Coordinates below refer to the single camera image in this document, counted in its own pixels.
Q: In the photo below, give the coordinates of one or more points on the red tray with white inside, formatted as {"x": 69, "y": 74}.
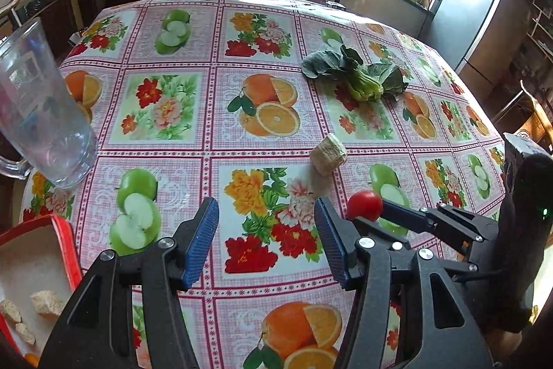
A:
{"x": 39, "y": 265}

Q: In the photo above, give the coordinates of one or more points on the light wooden chair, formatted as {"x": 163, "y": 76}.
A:
{"x": 533, "y": 109}

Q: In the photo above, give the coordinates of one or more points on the floral fruit-print tablecloth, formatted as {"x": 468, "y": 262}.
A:
{"x": 207, "y": 153}

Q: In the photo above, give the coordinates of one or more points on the beige food chunk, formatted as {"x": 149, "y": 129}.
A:
{"x": 10, "y": 310}
{"x": 328, "y": 155}
{"x": 25, "y": 333}
{"x": 46, "y": 302}

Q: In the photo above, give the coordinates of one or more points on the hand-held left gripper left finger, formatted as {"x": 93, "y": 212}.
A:
{"x": 201, "y": 239}

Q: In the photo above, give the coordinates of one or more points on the clear glass mug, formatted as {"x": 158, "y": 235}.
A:
{"x": 39, "y": 114}

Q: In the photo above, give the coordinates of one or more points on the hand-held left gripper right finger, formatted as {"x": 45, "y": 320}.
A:
{"x": 330, "y": 241}

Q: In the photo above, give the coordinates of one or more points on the wooden chair with curved rail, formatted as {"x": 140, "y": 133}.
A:
{"x": 11, "y": 8}

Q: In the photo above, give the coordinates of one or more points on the green leafy vegetable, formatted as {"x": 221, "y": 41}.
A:
{"x": 358, "y": 79}

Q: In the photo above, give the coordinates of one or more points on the red tomato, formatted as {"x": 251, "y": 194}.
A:
{"x": 364, "y": 205}

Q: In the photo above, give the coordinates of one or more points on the grey refrigerator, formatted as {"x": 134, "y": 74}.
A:
{"x": 466, "y": 19}

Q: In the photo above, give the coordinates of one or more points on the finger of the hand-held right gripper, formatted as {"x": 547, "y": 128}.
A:
{"x": 380, "y": 228}
{"x": 432, "y": 220}

